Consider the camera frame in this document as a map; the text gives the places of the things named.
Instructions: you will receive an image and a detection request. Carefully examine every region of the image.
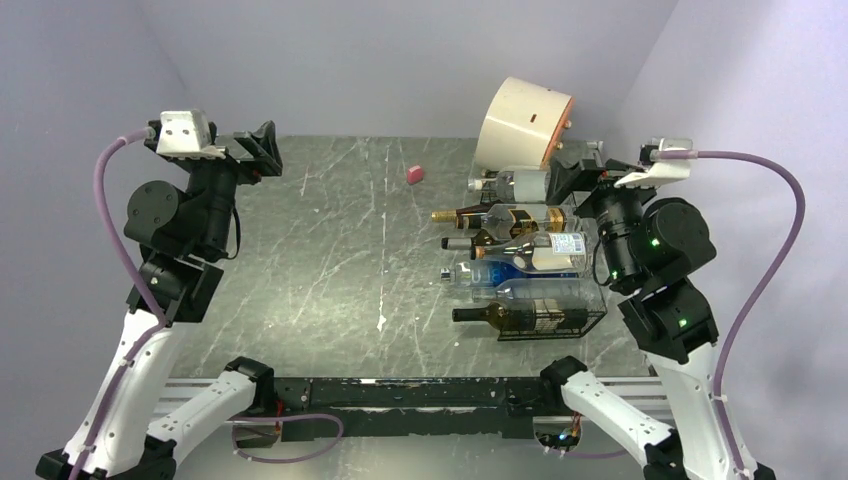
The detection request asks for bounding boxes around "cream cylindrical container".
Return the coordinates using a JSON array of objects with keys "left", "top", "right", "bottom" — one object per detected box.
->
[{"left": 473, "top": 77, "right": 574, "bottom": 171}]

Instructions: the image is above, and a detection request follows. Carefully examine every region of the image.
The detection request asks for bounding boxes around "green wine bottle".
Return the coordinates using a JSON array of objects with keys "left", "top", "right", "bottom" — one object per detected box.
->
[{"left": 451, "top": 300, "right": 590, "bottom": 334}]

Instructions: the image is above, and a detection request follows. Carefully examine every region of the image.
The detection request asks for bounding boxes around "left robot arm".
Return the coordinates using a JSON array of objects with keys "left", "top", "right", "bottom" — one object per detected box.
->
[{"left": 35, "top": 110, "right": 283, "bottom": 479}]

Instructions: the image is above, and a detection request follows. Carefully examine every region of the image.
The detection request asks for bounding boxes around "black base frame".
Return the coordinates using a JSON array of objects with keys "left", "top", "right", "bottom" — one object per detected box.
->
[{"left": 275, "top": 377, "right": 572, "bottom": 441}]

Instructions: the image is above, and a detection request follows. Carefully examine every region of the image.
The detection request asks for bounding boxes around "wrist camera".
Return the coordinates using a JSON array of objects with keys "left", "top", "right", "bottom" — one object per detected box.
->
[
  {"left": 155, "top": 109, "right": 225, "bottom": 160},
  {"left": 614, "top": 137, "right": 693, "bottom": 188}
]

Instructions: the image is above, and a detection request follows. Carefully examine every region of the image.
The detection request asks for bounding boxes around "dark bottle brown label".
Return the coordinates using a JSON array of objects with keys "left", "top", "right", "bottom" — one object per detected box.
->
[{"left": 441, "top": 230, "right": 497, "bottom": 250}]

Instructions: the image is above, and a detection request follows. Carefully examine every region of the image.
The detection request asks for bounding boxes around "black wire wine rack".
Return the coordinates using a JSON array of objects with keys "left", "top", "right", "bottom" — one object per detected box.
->
[{"left": 453, "top": 170, "right": 606, "bottom": 340}]

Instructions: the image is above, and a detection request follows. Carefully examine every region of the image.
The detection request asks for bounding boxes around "clear plain bottle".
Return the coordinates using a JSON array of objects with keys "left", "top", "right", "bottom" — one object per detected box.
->
[{"left": 471, "top": 278, "right": 603, "bottom": 303}]

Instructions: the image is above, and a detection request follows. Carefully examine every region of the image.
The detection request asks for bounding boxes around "blue square bottle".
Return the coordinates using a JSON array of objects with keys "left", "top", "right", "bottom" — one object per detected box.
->
[{"left": 438, "top": 260, "right": 582, "bottom": 289}]

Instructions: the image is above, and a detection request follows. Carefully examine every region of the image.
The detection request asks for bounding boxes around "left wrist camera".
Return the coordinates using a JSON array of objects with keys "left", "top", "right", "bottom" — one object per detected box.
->
[{"left": 155, "top": 109, "right": 225, "bottom": 160}]

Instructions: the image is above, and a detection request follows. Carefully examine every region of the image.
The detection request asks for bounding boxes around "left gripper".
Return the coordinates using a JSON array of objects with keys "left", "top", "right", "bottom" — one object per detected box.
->
[{"left": 180, "top": 119, "right": 281, "bottom": 254}]

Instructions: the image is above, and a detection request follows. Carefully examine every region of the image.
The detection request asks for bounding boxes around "clear bottle gold label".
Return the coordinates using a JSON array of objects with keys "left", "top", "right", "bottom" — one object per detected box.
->
[{"left": 456, "top": 204, "right": 579, "bottom": 241}]

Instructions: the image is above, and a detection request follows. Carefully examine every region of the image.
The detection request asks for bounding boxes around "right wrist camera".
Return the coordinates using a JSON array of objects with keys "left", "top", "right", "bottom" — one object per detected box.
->
[{"left": 614, "top": 137, "right": 693, "bottom": 188}]

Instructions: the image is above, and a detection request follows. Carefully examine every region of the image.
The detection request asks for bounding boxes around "clear bottle silver cap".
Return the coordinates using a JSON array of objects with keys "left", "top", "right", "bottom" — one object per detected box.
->
[{"left": 467, "top": 169, "right": 551, "bottom": 203}]

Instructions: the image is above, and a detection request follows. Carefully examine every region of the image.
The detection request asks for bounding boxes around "pink eraser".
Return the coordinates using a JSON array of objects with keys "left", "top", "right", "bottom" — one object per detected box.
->
[{"left": 406, "top": 165, "right": 425, "bottom": 185}]

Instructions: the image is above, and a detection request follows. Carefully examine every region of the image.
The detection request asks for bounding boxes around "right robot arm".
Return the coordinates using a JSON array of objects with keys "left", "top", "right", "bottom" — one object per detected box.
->
[{"left": 539, "top": 160, "right": 775, "bottom": 479}]

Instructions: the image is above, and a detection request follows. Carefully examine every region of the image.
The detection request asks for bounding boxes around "purple cable loop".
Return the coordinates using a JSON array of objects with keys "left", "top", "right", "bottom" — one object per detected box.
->
[{"left": 230, "top": 413, "right": 346, "bottom": 465}]

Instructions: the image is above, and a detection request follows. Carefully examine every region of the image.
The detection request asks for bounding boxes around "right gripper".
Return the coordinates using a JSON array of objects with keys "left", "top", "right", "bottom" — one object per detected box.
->
[{"left": 544, "top": 153, "right": 662, "bottom": 285}]

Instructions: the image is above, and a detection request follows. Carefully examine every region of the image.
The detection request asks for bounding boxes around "clear bottle white label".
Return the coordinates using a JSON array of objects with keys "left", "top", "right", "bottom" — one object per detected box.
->
[{"left": 469, "top": 231, "right": 589, "bottom": 274}]

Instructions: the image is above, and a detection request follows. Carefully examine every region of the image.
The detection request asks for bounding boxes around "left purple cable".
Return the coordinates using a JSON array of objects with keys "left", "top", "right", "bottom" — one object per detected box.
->
[{"left": 67, "top": 128, "right": 171, "bottom": 480}]

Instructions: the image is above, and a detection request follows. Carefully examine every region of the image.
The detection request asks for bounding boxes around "brown bottle gold foil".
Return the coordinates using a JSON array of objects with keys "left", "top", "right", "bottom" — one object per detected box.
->
[{"left": 430, "top": 204, "right": 491, "bottom": 227}]

